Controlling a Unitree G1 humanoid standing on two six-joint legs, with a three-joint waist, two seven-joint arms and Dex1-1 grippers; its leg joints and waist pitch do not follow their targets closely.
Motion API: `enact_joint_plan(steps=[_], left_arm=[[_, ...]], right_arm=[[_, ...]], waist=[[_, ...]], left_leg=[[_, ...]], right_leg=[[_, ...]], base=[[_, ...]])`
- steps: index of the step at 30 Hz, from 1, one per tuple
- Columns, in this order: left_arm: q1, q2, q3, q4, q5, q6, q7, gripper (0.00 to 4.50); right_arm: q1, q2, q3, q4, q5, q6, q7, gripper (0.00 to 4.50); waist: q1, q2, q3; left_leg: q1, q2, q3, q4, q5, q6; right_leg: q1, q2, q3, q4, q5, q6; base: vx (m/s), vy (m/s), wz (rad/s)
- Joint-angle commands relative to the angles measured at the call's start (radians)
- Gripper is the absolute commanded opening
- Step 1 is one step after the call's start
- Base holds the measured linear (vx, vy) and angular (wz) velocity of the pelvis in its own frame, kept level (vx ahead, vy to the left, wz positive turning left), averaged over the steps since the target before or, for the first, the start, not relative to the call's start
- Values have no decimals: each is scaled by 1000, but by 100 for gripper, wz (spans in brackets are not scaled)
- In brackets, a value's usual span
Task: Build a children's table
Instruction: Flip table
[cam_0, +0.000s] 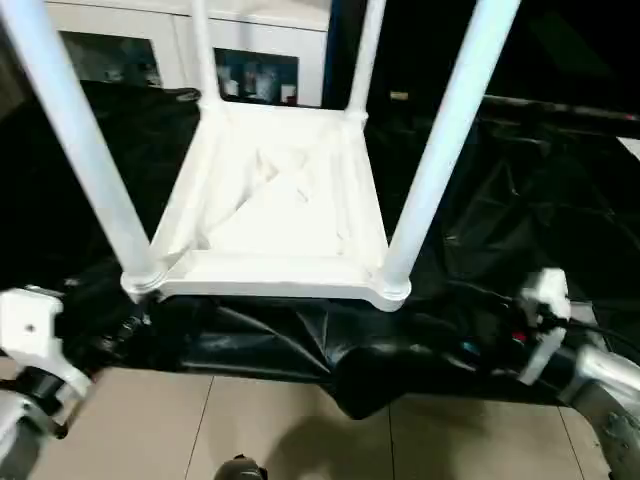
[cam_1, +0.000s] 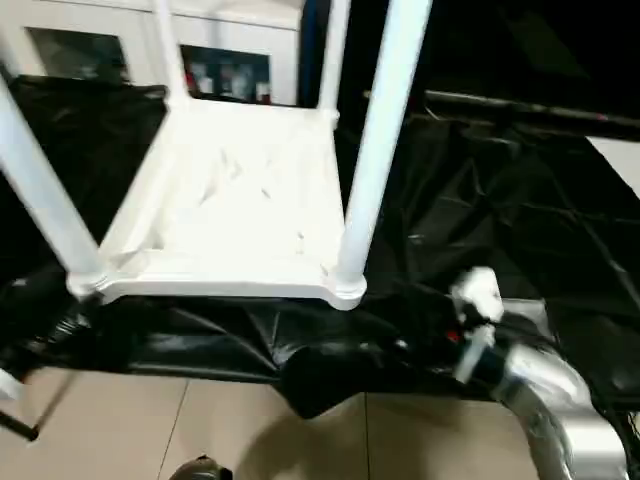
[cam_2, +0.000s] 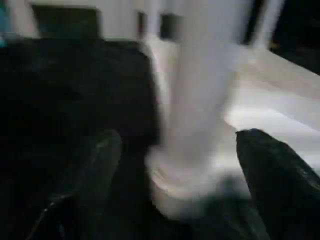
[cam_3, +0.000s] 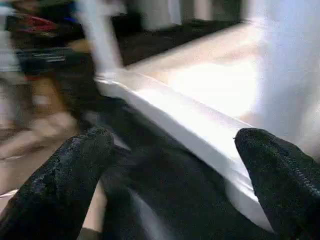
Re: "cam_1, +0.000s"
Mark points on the white cabinet with glass doors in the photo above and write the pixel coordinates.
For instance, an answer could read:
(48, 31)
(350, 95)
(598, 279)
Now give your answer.
(75, 15)

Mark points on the long black rod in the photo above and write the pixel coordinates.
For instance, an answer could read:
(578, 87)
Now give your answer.
(525, 107)

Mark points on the white plastic table leg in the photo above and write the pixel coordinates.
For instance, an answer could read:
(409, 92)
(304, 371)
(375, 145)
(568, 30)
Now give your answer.
(40, 175)
(385, 125)
(170, 60)
(332, 60)

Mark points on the white cup behind glass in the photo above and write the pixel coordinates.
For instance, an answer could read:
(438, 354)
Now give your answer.
(262, 92)

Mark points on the white flat board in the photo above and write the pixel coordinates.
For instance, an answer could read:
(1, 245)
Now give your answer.
(622, 160)

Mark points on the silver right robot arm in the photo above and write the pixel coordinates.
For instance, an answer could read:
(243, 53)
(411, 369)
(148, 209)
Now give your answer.
(575, 440)

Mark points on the white plastic table top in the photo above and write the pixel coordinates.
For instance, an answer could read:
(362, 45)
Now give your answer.
(225, 150)

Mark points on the grey rounded robot foot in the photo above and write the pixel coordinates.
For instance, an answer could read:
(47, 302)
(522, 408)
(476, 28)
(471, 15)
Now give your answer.
(200, 470)

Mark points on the red item behind glass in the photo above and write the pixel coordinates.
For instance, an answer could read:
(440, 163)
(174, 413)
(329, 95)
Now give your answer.
(189, 77)

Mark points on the black mat cover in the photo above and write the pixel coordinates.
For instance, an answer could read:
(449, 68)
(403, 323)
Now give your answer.
(525, 200)

